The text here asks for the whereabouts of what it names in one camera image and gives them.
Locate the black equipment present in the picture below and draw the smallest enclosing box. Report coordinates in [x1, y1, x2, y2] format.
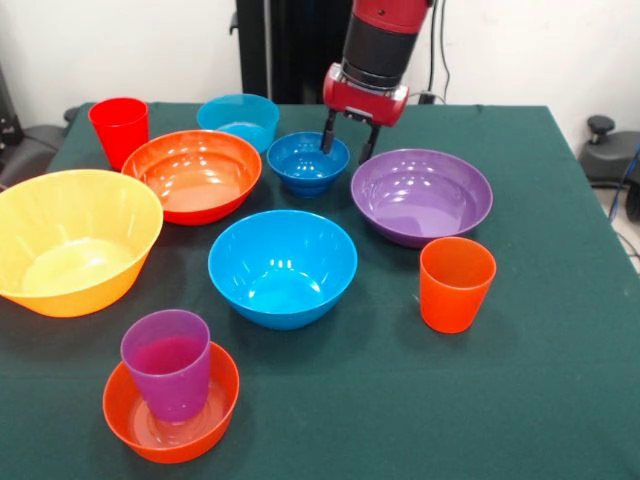
[0, 64, 24, 147]

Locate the wide orange bowl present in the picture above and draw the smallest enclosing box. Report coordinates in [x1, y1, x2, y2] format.
[121, 129, 263, 227]

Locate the dark green tablecloth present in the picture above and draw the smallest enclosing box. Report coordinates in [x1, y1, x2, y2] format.
[0, 102, 640, 480]

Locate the purple cup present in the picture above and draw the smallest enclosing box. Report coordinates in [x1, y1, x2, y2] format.
[120, 308, 212, 423]

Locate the small dark blue bowl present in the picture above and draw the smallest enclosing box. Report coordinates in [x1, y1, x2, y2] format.
[266, 131, 351, 199]

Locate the black wall cable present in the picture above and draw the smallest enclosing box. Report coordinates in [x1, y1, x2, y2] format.
[409, 0, 454, 106]

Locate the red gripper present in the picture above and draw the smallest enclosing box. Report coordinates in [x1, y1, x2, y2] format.
[321, 62, 412, 166]

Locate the blue cable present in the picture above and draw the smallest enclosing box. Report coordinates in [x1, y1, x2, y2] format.
[606, 142, 640, 224]

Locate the red cup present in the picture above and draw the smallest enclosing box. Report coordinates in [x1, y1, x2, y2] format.
[87, 97, 150, 173]

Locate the small orange bowl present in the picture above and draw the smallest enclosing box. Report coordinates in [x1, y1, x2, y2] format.
[102, 341, 241, 465]

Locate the orange cup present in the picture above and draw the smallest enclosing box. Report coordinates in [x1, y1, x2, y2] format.
[419, 237, 498, 335]

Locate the wide purple bowl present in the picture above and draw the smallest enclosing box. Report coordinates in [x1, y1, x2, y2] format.
[350, 148, 494, 249]

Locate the yellow bowl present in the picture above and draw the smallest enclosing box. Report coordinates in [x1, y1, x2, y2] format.
[0, 168, 165, 319]

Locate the large blue bowl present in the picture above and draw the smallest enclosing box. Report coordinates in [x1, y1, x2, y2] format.
[207, 209, 359, 332]

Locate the teal bowl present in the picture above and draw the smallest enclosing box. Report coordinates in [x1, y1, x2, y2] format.
[195, 93, 281, 155]

